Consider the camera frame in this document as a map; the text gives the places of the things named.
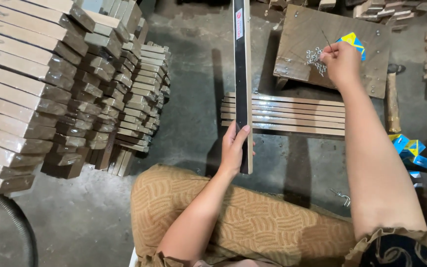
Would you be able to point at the black faced wooden board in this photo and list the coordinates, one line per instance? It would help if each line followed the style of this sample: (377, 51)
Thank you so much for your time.
(242, 74)

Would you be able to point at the pile of metal screw hooks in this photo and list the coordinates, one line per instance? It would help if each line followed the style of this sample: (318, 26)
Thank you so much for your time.
(315, 59)

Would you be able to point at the square wooden work board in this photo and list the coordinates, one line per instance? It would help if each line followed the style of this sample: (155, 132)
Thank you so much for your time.
(302, 33)

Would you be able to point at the dark ruffled sleeve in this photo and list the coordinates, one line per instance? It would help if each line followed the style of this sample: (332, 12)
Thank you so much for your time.
(399, 250)

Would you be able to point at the blue and yellow small box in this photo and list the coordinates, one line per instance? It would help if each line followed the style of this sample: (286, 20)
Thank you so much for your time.
(398, 142)
(423, 162)
(415, 174)
(414, 147)

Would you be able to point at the person's right hand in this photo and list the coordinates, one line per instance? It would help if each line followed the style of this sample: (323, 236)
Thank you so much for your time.
(343, 65)

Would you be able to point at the person's right fingers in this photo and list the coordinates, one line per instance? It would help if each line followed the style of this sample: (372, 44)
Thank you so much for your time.
(328, 55)

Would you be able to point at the tan patterned trousers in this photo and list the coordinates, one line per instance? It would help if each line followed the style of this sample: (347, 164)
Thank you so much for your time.
(250, 222)

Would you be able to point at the loose metal hook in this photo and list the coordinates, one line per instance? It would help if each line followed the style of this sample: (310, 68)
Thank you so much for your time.
(341, 196)

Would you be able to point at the person's left hand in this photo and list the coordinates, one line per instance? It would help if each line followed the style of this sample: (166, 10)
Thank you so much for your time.
(230, 152)

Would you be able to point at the row of wooden slats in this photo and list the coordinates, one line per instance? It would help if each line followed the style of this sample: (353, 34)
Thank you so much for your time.
(291, 113)

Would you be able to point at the large stack of wooden boards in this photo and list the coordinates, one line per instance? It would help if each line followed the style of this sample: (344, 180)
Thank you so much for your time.
(50, 85)

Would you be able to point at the heap of wooden offcuts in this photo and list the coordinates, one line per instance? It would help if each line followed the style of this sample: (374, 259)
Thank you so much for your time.
(395, 15)

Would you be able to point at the thin metal pick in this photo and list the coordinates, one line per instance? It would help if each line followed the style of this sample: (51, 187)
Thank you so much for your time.
(328, 40)

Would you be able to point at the black round rim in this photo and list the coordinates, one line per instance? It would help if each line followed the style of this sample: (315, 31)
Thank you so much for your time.
(17, 222)

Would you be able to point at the blue and yellow carton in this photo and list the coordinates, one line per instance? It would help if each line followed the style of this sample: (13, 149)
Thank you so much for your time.
(353, 40)

